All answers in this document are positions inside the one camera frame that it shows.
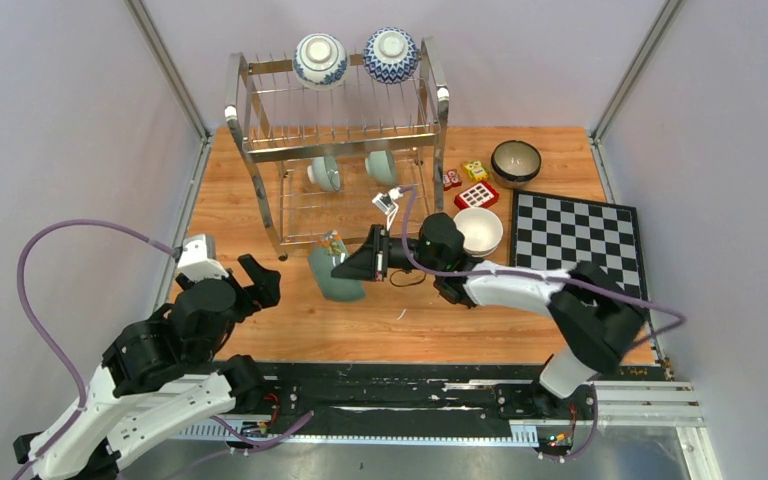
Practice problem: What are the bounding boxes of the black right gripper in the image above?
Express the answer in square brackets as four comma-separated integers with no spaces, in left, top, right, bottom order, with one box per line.
[332,225,444,283]

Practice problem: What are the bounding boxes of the steel two-tier dish rack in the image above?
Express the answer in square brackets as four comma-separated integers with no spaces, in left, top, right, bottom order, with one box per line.
[224,36,449,260]

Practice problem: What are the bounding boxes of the cream bowl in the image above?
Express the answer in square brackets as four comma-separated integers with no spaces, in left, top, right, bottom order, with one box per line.
[468,246,498,258]
[454,208,504,253]

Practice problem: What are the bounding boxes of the pink brown bowl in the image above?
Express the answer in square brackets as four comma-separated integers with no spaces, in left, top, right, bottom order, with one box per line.
[493,173,535,189]

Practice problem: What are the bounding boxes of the dark blue floral bowl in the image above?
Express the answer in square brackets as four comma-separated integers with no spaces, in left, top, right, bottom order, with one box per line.
[490,140,542,180]

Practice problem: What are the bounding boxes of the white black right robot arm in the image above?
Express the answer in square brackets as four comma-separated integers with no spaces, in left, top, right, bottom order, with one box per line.
[331,213,645,418]

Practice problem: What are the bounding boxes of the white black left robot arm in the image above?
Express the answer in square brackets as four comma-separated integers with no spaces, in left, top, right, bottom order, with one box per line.
[13,254,281,479]

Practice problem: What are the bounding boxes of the small celadon cup right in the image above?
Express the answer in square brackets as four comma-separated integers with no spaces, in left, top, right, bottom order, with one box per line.
[365,151,399,187]

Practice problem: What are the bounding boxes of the small celadon cup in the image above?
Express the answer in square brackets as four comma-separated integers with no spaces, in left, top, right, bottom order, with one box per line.
[365,151,399,187]
[307,155,342,192]

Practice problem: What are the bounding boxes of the small celadon cup left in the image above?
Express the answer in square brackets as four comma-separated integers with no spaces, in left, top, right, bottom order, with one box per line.
[307,155,342,192]

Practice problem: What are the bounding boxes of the red owl toy block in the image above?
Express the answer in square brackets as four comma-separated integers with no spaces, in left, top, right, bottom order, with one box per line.
[442,169,462,191]

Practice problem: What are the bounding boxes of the red calculator toy block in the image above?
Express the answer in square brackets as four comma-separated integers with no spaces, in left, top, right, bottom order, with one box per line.
[454,180,500,210]

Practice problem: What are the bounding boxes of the yellow owl toy block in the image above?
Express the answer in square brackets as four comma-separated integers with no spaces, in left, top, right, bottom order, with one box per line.
[462,160,489,183]

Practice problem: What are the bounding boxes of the black white checkerboard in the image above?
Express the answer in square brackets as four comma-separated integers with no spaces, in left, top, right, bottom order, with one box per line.
[508,190,649,300]

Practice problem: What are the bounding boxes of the white blue floral bowl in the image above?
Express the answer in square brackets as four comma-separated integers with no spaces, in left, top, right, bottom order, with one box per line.
[292,33,349,91]

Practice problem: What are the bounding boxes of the blue white patterned bowl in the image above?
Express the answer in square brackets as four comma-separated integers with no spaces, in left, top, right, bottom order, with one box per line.
[361,27,420,85]

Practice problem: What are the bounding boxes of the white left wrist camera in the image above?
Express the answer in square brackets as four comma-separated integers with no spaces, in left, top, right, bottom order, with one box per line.
[176,233,229,282]

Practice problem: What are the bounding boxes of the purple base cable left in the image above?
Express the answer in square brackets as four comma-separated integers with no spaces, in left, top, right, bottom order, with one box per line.
[214,409,316,458]

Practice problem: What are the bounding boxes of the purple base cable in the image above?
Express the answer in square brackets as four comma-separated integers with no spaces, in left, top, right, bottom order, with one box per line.
[214,409,316,458]
[534,384,601,464]

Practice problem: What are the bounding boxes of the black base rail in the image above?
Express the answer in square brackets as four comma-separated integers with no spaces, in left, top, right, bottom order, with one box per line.
[171,362,704,458]

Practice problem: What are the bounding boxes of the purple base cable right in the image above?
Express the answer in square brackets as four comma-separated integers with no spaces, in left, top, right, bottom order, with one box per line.
[534,384,601,464]

